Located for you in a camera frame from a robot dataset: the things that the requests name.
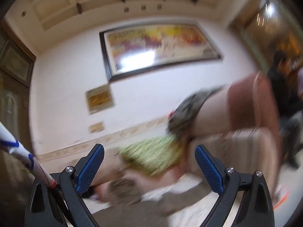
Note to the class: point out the green patterned blanket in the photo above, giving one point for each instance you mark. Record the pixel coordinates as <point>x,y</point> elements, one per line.
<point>154,155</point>

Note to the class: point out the large framed painting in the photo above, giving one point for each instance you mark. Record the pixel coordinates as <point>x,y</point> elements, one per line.
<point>139,48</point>

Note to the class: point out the grey checkered cloth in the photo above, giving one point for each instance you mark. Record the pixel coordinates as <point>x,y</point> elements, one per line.
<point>182,118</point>

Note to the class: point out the white paper wrapped rod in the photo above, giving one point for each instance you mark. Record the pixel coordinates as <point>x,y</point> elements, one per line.
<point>15,148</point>

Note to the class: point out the small gold wall plaque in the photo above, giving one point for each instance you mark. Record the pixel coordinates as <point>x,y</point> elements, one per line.
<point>99,99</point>

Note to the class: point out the dark wooden cabinet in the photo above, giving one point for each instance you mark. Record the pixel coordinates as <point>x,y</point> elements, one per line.
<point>16,70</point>

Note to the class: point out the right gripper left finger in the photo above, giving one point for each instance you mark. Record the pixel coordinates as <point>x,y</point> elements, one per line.
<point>77,181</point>

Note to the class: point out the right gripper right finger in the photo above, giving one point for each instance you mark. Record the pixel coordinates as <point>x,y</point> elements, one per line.
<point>225,182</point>

